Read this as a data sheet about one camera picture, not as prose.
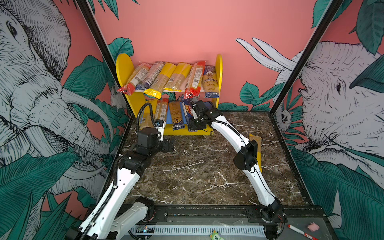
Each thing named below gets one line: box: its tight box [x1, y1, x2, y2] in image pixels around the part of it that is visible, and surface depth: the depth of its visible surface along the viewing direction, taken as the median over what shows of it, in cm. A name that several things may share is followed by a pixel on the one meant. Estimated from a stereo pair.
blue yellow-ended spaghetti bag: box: [135, 61, 166, 90], surface depth 79 cm
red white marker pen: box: [287, 224, 319, 240], surface depth 70 cm
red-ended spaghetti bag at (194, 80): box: [183, 60, 206, 100], surface depth 76 cm
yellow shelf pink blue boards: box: [115, 53, 223, 136], surface depth 77 cm
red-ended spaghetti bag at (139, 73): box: [117, 62, 152, 96], surface depth 76 cm
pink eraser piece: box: [307, 222, 320, 232], surface depth 71 cm
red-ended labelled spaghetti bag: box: [154, 98, 169, 122], surface depth 100 cm
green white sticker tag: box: [209, 230, 224, 240], surface depth 69 cm
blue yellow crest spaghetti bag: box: [169, 100, 185, 131], surface depth 95 cm
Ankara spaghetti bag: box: [203, 65, 220, 98], surface depth 76 cm
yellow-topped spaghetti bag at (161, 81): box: [143, 62, 177, 100], surface depth 75 cm
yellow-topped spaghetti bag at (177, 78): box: [163, 62, 192, 92], surface depth 77 cm
